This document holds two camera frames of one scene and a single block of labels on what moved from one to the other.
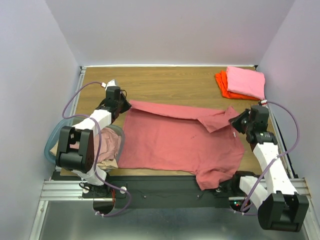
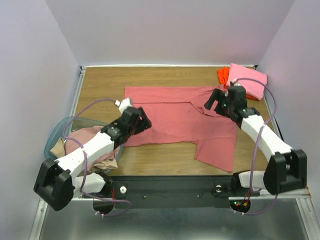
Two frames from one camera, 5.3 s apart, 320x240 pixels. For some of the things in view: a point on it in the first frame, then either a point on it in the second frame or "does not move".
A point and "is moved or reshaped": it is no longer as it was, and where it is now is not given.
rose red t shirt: [162, 137] is moved or reshaped
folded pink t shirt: [246, 82] does not move
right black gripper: [240, 121] -> [219, 100]
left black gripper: [127, 106] -> [143, 124]
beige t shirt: [108, 164] does not move
